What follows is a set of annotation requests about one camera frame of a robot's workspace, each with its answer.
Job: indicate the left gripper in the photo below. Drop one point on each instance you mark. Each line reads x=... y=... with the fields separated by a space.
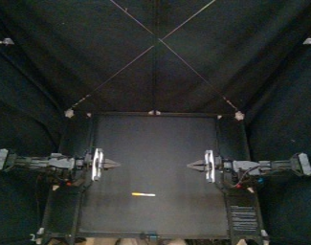
x=96 y=164

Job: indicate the grey marker pen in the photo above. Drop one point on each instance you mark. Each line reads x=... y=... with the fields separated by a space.
x=143 y=194

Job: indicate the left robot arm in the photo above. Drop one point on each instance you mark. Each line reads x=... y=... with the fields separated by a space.
x=42 y=162

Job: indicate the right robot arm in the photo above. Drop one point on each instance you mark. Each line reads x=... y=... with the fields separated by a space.
x=268 y=166

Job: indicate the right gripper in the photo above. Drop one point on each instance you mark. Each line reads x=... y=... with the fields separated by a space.
x=210 y=166

